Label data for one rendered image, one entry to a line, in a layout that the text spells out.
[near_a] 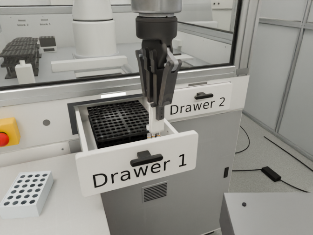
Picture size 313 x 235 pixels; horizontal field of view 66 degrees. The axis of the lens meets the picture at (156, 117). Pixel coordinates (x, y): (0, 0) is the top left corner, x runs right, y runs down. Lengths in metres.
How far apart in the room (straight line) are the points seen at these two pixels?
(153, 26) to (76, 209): 0.46
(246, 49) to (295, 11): 1.49
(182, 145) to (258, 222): 0.23
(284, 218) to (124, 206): 0.70
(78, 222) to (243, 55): 0.78
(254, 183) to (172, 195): 0.95
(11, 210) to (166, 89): 0.46
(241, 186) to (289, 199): 1.35
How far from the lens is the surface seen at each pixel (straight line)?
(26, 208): 0.67
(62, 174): 0.78
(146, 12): 0.43
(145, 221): 1.20
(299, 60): 2.40
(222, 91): 0.97
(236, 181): 1.96
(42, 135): 0.85
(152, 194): 1.10
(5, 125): 0.79
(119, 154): 0.55
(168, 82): 0.45
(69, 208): 0.67
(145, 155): 0.54
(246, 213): 0.54
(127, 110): 0.78
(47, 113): 0.81
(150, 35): 0.43
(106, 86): 0.80
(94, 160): 0.54
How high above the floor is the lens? 1.23
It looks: 26 degrees down
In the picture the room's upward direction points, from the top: straight up
